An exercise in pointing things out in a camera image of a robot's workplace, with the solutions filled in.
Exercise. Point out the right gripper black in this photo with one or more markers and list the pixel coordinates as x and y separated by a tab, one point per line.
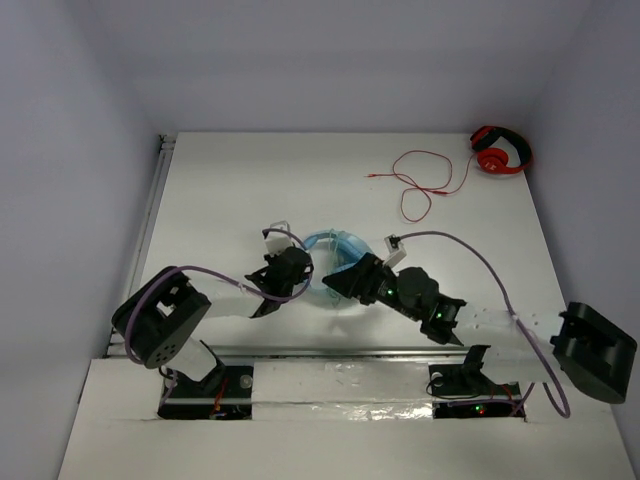
360	279

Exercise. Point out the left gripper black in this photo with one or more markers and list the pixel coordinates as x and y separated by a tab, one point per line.
298	263

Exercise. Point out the light blue headphones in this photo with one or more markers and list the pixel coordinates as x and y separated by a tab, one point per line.
332	250

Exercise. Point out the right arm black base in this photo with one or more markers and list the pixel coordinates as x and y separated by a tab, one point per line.
463	391

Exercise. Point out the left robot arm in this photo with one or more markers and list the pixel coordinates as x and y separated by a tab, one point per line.
158	322

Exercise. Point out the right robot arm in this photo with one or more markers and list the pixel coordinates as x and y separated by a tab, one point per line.
578	346

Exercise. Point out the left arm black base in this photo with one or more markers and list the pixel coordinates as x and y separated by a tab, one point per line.
224	394

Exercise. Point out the red and black headphones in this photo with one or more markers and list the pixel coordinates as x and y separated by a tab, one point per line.
495	161

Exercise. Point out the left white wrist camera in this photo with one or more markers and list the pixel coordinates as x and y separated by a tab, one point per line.
278	236

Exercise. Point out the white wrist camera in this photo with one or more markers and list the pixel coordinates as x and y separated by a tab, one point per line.
396	251
278	236

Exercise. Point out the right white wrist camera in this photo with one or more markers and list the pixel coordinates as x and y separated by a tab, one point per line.
396	251

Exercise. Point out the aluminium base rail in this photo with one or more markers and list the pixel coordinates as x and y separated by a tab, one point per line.
278	381

